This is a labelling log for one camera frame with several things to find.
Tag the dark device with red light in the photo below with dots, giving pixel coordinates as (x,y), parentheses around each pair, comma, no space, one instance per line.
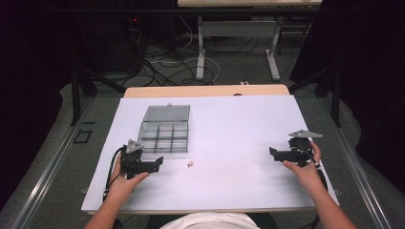
(135,24)

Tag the white paper sheet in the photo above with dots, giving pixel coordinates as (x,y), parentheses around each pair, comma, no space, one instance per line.
(210,152)

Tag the person's right hand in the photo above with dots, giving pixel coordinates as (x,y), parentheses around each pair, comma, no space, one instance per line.
(307,173)

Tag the black metal stand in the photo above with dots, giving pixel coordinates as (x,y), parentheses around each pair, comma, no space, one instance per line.
(86,86)
(324,89)

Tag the person's white shirt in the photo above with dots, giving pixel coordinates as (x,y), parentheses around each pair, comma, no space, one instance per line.
(210,221)

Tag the clear plastic compartment box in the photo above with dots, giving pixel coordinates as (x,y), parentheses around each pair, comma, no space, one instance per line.
(165,133)

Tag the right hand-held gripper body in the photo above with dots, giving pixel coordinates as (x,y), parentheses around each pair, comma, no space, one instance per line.
(299,149)

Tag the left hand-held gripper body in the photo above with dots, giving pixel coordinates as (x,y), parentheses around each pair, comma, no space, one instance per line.
(133,159)

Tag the white-legged desk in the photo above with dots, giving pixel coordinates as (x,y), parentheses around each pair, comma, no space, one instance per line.
(237,28)

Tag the person's left hand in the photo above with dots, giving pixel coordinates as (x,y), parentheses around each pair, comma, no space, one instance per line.
(122,186)

